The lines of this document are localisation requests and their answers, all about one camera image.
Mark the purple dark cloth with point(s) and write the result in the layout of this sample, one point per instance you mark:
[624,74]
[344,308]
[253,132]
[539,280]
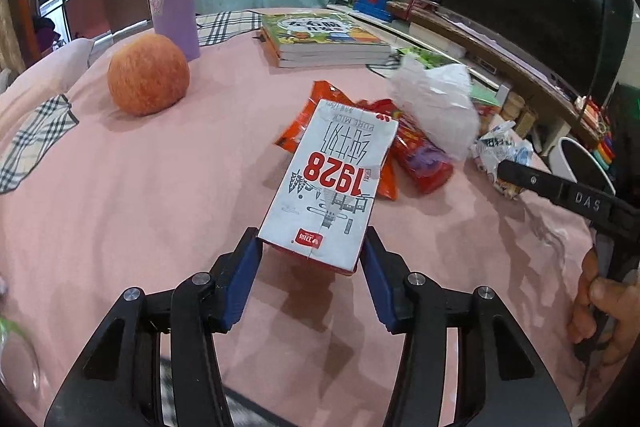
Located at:
[47,34]

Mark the orange round fruit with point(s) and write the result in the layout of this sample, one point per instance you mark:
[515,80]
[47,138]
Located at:
[147,74]

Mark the white plastic bag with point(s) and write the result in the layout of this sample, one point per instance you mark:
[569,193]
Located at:
[435,107]

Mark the green snack packet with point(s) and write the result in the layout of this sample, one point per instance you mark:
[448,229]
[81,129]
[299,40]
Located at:
[422,57]

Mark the white edged book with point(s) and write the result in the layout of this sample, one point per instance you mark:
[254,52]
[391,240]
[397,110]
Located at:
[335,61]

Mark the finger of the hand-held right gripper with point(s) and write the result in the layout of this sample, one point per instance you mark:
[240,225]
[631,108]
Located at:
[560,194]

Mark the orange white snack packet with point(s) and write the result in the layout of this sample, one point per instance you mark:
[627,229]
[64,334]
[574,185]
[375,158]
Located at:
[325,104]

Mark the white milk carton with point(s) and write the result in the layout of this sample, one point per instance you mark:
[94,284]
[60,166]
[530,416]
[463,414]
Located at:
[330,187]

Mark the pale pink pillow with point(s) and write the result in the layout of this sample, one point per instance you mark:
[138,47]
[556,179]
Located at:
[45,67]

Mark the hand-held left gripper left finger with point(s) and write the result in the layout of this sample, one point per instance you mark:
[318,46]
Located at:
[240,282]

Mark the green cover book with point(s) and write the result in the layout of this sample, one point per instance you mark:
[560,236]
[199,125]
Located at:
[320,29]

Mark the white bin with black bag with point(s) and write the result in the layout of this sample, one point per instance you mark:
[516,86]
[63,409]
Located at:
[575,157]

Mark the light green box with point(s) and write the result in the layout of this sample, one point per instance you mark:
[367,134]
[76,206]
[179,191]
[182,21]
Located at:
[484,96]

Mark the beige patterned curtain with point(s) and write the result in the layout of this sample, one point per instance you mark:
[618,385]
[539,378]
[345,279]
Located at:
[10,32]

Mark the white blue wrapper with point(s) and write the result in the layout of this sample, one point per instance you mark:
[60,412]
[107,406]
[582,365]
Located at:
[500,147]

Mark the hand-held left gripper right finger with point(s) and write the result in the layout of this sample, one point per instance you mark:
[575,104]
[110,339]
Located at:
[380,287]

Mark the white television cabinet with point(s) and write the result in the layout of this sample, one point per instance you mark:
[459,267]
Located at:
[500,64]

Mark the person's right hand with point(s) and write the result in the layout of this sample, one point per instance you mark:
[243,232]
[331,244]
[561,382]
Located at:
[620,307]

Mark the red snack packet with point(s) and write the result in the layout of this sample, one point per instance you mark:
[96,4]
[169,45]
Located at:
[420,157]

